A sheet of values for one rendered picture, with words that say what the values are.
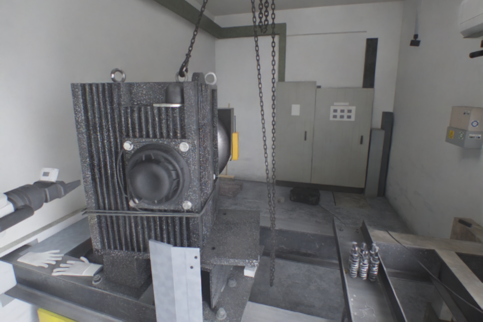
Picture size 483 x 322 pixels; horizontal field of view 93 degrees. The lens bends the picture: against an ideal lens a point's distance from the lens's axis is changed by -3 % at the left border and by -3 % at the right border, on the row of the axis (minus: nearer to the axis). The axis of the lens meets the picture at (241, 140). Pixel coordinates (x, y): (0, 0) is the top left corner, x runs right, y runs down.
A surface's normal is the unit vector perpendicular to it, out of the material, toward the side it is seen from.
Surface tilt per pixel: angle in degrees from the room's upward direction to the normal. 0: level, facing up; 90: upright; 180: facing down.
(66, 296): 90
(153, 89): 90
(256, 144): 90
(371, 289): 0
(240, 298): 0
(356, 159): 90
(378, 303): 0
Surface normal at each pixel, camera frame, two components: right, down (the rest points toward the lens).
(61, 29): 0.96, 0.05
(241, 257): 0.00, -0.98
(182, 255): -0.05, 0.19
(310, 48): -0.27, 0.18
